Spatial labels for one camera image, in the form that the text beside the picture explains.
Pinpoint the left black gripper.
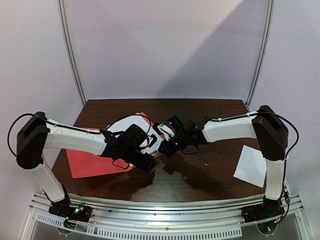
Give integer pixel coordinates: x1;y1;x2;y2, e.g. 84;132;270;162
121;146;155;172

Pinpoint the large white paper sheet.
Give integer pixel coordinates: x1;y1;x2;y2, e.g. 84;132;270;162
107;112;163;157

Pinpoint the red file folder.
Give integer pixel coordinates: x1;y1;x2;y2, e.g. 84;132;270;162
65;112;166;179

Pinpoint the small white paper sheet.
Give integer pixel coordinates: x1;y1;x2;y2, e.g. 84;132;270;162
233;145;267;188

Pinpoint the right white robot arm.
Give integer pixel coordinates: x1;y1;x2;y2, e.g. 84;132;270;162
153;105;289;218

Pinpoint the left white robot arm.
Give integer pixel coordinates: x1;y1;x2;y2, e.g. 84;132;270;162
14;111;159;217

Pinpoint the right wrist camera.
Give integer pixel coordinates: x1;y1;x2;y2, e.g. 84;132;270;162
152;111;196;141

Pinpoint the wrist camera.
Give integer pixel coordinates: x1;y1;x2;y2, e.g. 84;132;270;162
152;111;196;141
117;124;157;151

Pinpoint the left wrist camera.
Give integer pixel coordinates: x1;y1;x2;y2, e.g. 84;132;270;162
117;124;157;151

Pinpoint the aluminium front rail frame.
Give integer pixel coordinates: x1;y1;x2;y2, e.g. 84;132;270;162
22;193;313;240

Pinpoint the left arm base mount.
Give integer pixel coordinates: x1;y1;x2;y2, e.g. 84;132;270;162
48;195;93;230

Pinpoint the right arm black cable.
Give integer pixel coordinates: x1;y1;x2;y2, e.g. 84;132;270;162
259;111;300;158

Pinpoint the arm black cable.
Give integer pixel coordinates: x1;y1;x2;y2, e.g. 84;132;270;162
6;113;48;158
259;111;300;158

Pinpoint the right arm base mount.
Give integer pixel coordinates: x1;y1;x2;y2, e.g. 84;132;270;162
241;193;291;236

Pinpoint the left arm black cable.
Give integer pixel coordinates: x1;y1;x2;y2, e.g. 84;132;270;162
6;113;48;158

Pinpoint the left aluminium corner post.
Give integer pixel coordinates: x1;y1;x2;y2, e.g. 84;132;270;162
57;0;87;106

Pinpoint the aluminium corner post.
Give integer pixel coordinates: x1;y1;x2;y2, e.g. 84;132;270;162
57;0;87;106
244;0;275;110

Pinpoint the right aluminium corner post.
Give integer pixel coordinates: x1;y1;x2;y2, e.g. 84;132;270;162
244;0;275;110

